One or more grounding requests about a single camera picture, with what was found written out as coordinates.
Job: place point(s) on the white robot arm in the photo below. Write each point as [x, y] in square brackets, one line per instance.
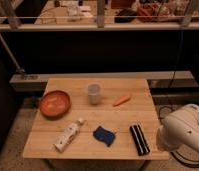
[180, 127]

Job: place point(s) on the orange carrot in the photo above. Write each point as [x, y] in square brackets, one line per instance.
[121, 100]

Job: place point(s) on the diagonal metal strut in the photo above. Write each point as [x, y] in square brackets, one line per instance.
[19, 69]

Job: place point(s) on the upper metal frame shelf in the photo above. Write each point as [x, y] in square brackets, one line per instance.
[92, 15]

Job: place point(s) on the white tube bottle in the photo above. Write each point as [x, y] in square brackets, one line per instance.
[69, 133]

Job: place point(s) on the black object on shelf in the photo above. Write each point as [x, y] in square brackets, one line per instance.
[125, 16]

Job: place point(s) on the grey metal rail beam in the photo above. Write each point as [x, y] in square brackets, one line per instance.
[37, 82]

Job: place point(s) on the orange bowl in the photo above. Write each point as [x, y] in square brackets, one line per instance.
[54, 104]

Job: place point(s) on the red basket on shelf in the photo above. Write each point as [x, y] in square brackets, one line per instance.
[150, 12]

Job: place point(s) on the black white striped eraser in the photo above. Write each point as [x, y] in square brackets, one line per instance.
[139, 140]

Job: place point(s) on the blue crumpled cloth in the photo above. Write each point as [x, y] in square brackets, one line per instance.
[104, 135]

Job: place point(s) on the clear plastic cup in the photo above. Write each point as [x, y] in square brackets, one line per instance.
[93, 91]

